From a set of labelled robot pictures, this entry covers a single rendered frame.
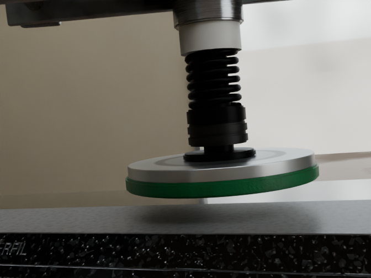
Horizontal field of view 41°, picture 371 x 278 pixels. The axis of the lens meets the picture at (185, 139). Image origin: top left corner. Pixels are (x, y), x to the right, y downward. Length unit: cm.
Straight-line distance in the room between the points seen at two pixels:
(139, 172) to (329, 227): 20
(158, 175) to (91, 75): 535
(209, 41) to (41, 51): 563
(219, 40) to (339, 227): 23
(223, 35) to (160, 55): 502
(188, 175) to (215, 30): 16
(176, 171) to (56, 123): 557
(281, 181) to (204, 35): 18
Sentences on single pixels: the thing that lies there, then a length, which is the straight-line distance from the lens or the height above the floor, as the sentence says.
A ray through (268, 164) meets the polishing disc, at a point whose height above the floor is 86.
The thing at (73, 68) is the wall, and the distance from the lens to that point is 593.
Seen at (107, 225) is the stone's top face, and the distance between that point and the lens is 54.
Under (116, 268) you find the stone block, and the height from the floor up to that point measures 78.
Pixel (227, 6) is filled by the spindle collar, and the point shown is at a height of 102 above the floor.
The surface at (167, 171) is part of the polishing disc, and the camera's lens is 49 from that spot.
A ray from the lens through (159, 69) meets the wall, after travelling 555.
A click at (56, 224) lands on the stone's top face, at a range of 58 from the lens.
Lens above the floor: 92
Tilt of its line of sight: 3 degrees down
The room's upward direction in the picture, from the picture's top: 5 degrees counter-clockwise
